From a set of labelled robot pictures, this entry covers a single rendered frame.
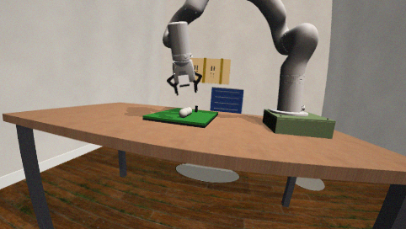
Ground green turf mat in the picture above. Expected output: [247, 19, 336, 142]
[142, 105, 218, 128]

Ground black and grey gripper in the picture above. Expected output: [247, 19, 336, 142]
[167, 59, 202, 96]

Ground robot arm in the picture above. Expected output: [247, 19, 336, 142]
[163, 0, 318, 116]

